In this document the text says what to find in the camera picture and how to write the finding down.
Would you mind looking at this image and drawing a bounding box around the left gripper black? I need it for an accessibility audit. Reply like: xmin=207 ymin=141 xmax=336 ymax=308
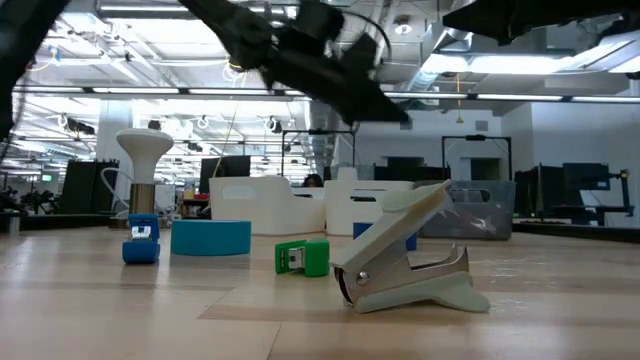
xmin=234 ymin=4 xmax=411 ymax=125

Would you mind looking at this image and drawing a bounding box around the blue tape roll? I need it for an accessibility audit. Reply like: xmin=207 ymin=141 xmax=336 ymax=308
xmin=170 ymin=219 xmax=253 ymax=258
xmin=352 ymin=221 xmax=418 ymax=252

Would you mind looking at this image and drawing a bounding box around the green mini stapler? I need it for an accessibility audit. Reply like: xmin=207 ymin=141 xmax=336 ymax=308
xmin=274 ymin=237 xmax=332 ymax=278

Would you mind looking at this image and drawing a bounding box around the pale green staple remover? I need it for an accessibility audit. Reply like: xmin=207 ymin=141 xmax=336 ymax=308
xmin=329 ymin=179 xmax=492 ymax=315

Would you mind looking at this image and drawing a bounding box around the blue mini stapler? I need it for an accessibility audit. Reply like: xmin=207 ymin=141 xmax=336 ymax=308
xmin=121 ymin=213 xmax=162 ymax=265

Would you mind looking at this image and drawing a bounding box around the black cabinet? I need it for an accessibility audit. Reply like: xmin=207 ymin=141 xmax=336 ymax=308
xmin=373 ymin=155 xmax=451 ymax=182

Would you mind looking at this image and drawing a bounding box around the white plastic bin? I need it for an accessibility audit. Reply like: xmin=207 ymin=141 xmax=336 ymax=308
xmin=208 ymin=174 xmax=327 ymax=237
xmin=323 ymin=178 xmax=417 ymax=237

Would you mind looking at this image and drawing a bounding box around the black monitor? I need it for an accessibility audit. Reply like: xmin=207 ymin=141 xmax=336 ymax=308
xmin=198 ymin=154 xmax=252 ymax=195

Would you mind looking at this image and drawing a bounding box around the grey translucent plastic bin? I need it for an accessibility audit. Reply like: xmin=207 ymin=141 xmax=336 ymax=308
xmin=413 ymin=178 xmax=517 ymax=241

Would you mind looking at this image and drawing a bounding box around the white mushroom table lamp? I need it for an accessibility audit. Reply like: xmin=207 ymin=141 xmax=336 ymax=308
xmin=109 ymin=127 xmax=175 ymax=229

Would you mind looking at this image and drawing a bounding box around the long ceiling light strip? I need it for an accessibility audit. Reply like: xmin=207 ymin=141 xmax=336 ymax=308
xmin=12 ymin=85 xmax=640 ymax=104

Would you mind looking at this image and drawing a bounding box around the black workstation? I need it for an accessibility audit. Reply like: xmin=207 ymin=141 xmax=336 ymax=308
xmin=513 ymin=161 xmax=636 ymax=227

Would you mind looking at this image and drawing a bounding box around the black partition panel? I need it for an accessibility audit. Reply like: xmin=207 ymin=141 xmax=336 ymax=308
xmin=59 ymin=158 xmax=121 ymax=216

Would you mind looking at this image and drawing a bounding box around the silver ceiling duct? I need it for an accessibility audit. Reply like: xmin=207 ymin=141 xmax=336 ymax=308
xmin=299 ymin=99 xmax=346 ymax=176

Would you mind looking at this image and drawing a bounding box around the black rack frame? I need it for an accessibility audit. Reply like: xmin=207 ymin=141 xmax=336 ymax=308
xmin=441 ymin=133 xmax=513 ymax=182

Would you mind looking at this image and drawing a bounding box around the black aluminium table frame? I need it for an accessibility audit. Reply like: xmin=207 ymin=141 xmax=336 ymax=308
xmin=0 ymin=212 xmax=640 ymax=245

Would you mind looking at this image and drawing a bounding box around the white lamp cable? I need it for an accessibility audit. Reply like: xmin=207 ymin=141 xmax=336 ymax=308
xmin=98 ymin=166 xmax=135 ymax=219

